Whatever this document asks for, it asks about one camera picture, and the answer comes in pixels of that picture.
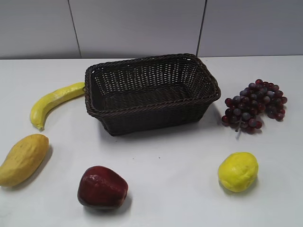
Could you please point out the yellow-orange mango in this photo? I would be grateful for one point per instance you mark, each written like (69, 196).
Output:
(23, 159)

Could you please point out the purple grape bunch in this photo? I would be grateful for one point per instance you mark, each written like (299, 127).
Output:
(258, 98)

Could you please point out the yellow banana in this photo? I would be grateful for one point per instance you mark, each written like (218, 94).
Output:
(44, 105)

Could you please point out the dark red apple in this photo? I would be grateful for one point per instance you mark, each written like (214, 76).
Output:
(101, 188)

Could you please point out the dark brown wicker basket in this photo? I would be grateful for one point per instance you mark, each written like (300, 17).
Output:
(149, 93)

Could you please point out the yellow lemon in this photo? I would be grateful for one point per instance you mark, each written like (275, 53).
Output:
(238, 171)

